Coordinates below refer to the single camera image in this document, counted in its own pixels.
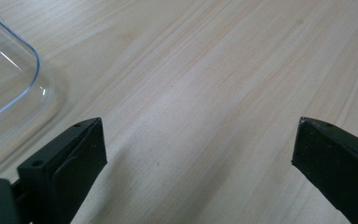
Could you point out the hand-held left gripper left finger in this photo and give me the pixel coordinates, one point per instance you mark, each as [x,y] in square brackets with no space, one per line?
[65,168]

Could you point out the clear glass container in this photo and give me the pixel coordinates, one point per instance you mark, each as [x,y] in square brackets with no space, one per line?
[6,81]

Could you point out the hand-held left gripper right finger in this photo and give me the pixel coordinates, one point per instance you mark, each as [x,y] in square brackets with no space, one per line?
[338,165]

